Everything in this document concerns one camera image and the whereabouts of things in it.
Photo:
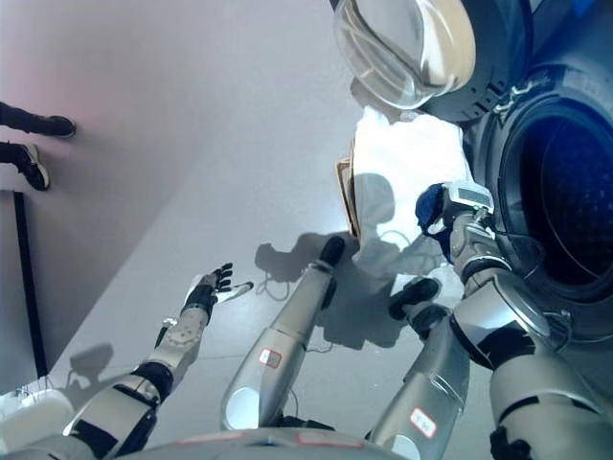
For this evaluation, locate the grey robot torso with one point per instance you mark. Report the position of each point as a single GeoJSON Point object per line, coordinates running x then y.
{"type": "Point", "coordinates": [268, 445]}

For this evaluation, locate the person leg black trousers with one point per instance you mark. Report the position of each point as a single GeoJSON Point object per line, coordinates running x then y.
{"type": "Point", "coordinates": [19, 116]}
{"type": "Point", "coordinates": [12, 153]}

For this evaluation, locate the white garment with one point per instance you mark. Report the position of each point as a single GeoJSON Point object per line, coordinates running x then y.
{"type": "Point", "coordinates": [407, 148]}

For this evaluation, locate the silver right robot leg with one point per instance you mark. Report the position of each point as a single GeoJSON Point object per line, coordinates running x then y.
{"type": "Point", "coordinates": [431, 383]}

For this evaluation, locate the white rounded object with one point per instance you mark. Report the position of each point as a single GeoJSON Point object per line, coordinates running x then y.
{"type": "Point", "coordinates": [33, 417]}

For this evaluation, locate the black sneaker white sole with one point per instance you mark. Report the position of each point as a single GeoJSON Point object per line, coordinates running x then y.
{"type": "Point", "coordinates": [37, 167]}
{"type": "Point", "coordinates": [57, 127]}

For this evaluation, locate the grey front-load washing machine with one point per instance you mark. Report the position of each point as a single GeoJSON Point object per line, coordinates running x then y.
{"type": "Point", "coordinates": [527, 96]}

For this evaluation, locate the round washing machine door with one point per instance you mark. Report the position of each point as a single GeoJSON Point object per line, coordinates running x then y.
{"type": "Point", "coordinates": [445, 48]}

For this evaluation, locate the silver robot leg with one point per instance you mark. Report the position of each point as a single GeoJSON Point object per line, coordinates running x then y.
{"type": "Point", "coordinates": [431, 383]}
{"type": "Point", "coordinates": [287, 326]}

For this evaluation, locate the black robot foot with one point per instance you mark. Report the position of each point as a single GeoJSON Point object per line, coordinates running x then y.
{"type": "Point", "coordinates": [332, 251]}
{"type": "Point", "coordinates": [414, 294]}

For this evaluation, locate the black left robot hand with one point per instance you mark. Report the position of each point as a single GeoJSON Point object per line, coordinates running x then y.
{"type": "Point", "coordinates": [203, 294]}

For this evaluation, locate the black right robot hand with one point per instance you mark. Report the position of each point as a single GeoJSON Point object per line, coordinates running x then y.
{"type": "Point", "coordinates": [467, 196]}

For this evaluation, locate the black vertical bar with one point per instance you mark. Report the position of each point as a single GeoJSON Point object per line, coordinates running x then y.
{"type": "Point", "coordinates": [29, 287]}

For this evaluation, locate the woven wicker laundry basket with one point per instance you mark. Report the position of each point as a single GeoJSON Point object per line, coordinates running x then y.
{"type": "Point", "coordinates": [346, 187]}

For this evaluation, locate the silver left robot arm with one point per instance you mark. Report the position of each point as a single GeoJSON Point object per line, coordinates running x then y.
{"type": "Point", "coordinates": [184, 335]}

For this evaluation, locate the navy blue garment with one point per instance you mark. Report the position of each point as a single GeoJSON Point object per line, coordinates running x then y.
{"type": "Point", "coordinates": [428, 203]}

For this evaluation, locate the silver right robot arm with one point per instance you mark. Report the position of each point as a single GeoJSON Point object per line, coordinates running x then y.
{"type": "Point", "coordinates": [507, 306]}

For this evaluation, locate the silver left robot leg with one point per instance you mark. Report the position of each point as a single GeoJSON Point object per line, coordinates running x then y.
{"type": "Point", "coordinates": [287, 326]}

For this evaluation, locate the black right robot foot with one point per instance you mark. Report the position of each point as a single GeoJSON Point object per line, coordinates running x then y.
{"type": "Point", "coordinates": [414, 294]}

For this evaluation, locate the black left robot foot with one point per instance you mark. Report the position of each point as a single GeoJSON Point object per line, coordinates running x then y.
{"type": "Point", "coordinates": [332, 251]}

